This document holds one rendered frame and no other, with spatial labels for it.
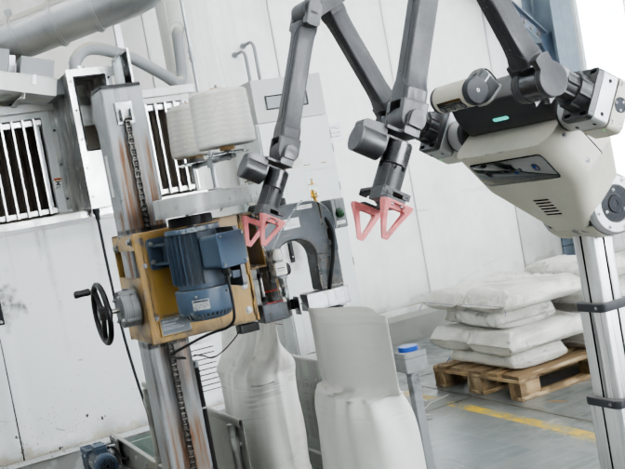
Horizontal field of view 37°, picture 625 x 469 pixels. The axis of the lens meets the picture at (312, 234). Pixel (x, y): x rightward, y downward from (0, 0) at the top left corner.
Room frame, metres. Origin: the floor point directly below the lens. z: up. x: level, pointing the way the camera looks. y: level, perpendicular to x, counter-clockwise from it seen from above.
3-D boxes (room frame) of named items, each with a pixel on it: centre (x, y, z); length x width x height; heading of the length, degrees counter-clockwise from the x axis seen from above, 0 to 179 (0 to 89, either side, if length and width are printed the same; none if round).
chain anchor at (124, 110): (2.66, 0.45, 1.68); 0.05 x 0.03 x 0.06; 116
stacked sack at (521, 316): (5.61, -1.02, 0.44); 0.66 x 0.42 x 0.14; 20
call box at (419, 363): (2.83, -0.22, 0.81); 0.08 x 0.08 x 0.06; 26
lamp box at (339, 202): (2.90, -0.08, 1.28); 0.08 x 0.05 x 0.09; 26
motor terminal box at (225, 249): (2.47, 0.24, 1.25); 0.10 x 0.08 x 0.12; 141
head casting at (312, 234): (2.94, 0.10, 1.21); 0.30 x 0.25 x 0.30; 26
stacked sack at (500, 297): (5.44, -1.15, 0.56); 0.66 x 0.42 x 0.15; 116
